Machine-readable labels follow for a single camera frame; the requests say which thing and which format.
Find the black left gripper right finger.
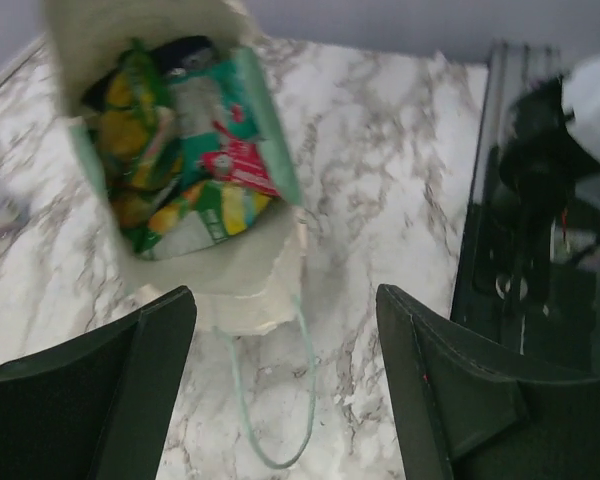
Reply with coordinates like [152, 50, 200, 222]
[376, 284, 600, 479]

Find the white green paper bag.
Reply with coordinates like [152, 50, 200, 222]
[43, 1, 306, 345]

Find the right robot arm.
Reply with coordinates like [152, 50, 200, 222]
[376, 42, 600, 479]

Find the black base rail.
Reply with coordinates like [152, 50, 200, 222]
[451, 42, 600, 375]

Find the yellow green Fox's candy bag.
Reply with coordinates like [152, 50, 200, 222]
[111, 180, 273, 261]

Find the yellow green snack packet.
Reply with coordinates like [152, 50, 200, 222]
[81, 38, 183, 192]

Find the teal snack packet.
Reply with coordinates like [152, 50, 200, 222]
[166, 51, 261, 149]

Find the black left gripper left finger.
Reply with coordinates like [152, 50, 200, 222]
[0, 286, 196, 479]

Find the red pink snack packet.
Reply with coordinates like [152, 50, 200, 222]
[201, 139, 279, 197]

